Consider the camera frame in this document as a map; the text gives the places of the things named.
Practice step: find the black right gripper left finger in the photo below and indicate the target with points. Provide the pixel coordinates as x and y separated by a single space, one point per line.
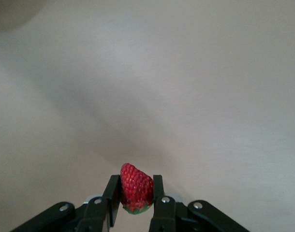
96 212

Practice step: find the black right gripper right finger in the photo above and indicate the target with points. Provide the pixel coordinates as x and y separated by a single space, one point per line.
164 212

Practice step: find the red strawberry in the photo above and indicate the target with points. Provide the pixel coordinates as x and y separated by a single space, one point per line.
135 186

